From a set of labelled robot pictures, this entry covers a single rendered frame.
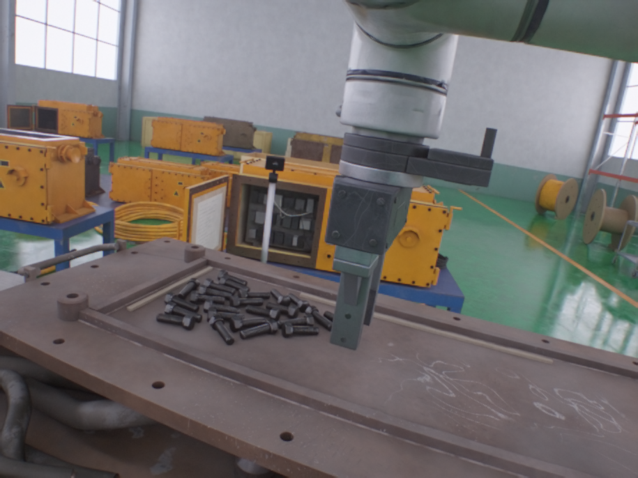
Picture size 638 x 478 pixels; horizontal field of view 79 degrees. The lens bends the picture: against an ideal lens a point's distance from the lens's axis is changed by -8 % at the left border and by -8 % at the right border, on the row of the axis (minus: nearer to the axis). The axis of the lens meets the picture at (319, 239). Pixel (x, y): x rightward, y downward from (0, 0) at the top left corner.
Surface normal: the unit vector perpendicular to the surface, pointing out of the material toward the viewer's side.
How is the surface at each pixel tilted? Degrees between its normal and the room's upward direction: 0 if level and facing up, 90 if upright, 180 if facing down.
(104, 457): 0
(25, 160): 90
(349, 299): 120
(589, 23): 143
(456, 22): 161
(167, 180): 90
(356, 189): 90
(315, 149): 90
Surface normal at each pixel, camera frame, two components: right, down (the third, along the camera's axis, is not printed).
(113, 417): 0.01, -0.15
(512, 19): -0.25, 0.95
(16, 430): 0.60, -0.78
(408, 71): 0.04, 0.32
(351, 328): -0.33, 0.22
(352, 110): -0.79, 0.04
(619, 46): -0.25, 0.97
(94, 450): 0.14, -0.95
